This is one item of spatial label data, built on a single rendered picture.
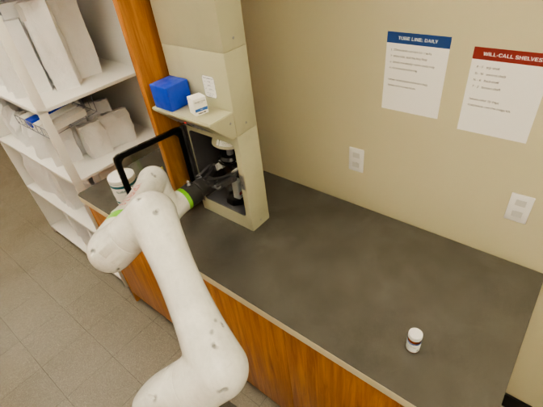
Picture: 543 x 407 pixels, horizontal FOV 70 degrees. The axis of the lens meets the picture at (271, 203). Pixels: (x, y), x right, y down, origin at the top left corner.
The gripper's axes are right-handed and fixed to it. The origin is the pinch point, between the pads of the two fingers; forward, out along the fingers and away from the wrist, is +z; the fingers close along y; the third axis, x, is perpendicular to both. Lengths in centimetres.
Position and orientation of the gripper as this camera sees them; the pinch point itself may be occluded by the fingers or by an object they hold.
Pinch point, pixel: (231, 165)
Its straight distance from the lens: 168.4
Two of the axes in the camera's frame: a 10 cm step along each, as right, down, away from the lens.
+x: 1.1, 7.7, 6.3
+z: 6.4, -5.4, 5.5
